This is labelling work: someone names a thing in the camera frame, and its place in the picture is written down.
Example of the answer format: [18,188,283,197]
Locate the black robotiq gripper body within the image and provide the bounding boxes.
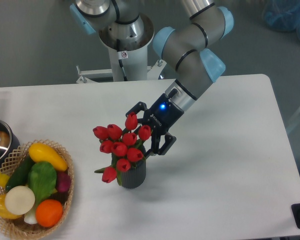
[141,93,184,136]

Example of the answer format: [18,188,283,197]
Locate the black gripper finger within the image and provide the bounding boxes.
[144,132,177,159]
[125,101,147,125]

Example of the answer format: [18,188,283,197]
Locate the red tulip bouquet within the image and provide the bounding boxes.
[92,112,152,189]

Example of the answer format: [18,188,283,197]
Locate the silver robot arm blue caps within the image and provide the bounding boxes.
[70,0,234,156]

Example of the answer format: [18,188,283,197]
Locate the dark grey ribbed vase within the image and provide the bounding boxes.
[111,143,146,189]

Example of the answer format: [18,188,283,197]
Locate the purple red onion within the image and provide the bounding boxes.
[55,171,72,193]

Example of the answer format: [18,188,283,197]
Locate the yellow squash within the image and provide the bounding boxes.
[28,142,68,172]

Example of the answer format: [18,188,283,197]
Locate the green lettuce leaf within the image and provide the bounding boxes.
[27,161,57,207]

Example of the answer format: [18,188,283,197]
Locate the dark green cucumber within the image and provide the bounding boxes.
[5,155,35,192]

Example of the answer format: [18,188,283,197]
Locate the orange fruit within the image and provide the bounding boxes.
[35,199,63,228]

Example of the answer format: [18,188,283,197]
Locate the white round radish slice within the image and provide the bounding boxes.
[4,185,35,215]

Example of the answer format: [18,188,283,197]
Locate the blue plastic bag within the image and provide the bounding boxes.
[261,0,300,41]

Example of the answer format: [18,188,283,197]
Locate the white green onion stalk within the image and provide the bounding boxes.
[23,206,38,225]

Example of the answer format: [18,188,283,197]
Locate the yellow bell pepper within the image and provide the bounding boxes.
[0,194,22,220]

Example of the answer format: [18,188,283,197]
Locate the woven wicker basket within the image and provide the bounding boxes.
[0,139,75,240]

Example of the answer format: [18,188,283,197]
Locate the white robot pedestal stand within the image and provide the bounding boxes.
[76,47,167,84]

